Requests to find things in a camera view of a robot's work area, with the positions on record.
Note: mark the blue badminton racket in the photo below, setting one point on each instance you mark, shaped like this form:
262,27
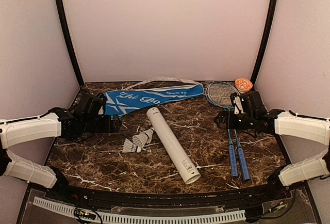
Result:
218,94
241,157

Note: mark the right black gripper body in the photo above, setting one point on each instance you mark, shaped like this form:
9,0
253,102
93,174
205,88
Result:
232,124

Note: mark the white shuttlecock tube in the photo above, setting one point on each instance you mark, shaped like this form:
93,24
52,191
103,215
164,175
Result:
177,154

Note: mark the blue racket bag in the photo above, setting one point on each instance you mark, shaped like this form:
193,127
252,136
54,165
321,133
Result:
128,100

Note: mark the white feather shuttlecock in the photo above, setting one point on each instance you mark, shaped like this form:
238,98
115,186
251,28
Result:
130,147
144,137

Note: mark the blue badminton racket left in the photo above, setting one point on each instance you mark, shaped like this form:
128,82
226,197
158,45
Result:
218,94

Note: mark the orange patterned small bowl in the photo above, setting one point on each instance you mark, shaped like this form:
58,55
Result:
243,85

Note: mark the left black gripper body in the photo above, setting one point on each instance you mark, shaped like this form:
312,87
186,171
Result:
106,128

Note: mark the black front table rail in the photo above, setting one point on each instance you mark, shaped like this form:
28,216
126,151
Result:
249,198

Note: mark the white slotted cable duct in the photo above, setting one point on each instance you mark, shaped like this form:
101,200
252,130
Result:
67,210

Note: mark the small circuit board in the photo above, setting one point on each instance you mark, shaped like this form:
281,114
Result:
84,214

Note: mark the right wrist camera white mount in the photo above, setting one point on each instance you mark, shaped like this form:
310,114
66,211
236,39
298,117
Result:
238,106

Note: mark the blue badminton racket right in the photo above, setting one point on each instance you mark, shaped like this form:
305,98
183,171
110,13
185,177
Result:
241,157

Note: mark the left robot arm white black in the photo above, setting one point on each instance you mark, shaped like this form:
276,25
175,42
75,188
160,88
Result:
87,116

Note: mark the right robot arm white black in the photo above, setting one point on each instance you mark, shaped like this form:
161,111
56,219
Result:
247,112

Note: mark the white feather shuttlecock front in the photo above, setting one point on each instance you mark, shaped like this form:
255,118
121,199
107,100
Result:
130,147

